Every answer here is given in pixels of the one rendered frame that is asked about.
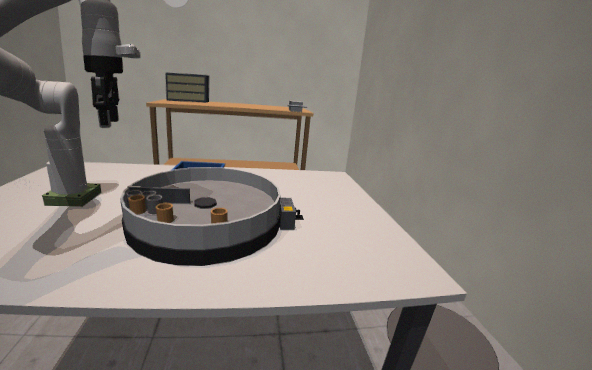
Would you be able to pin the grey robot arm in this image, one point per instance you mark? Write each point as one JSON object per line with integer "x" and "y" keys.
{"x": 100, "y": 37}

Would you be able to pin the blue shallow tray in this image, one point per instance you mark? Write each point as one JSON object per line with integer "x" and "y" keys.
{"x": 188, "y": 164}

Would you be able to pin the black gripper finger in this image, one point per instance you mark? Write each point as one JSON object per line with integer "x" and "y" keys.
{"x": 102, "y": 103}
{"x": 113, "y": 108}

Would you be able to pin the bronze bushing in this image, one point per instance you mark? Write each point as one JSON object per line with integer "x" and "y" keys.
{"x": 137, "y": 206}
{"x": 218, "y": 215}
{"x": 164, "y": 214}

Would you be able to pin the grey metal bushing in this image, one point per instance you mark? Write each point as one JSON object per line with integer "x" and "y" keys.
{"x": 146, "y": 194}
{"x": 132, "y": 193}
{"x": 151, "y": 204}

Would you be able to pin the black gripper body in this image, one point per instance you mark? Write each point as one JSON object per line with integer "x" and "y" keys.
{"x": 103, "y": 66}

